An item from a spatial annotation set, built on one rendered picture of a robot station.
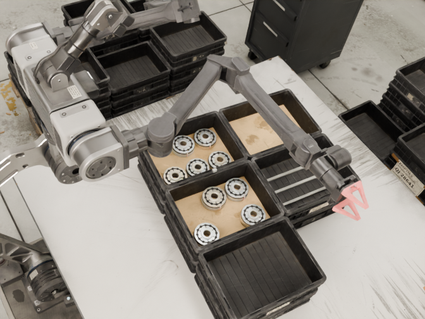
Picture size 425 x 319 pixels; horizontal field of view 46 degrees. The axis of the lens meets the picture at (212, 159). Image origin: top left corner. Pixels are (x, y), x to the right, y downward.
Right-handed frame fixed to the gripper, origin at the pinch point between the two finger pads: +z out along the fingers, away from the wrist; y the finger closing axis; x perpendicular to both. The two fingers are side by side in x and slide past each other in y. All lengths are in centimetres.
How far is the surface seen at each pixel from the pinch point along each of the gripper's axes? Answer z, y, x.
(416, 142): -42, 95, -136
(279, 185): -45, 62, -24
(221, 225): -42, 62, 10
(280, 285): -8, 63, 4
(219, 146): -76, 62, -13
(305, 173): -44, 62, -39
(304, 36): -145, 92, -135
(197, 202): -56, 62, 12
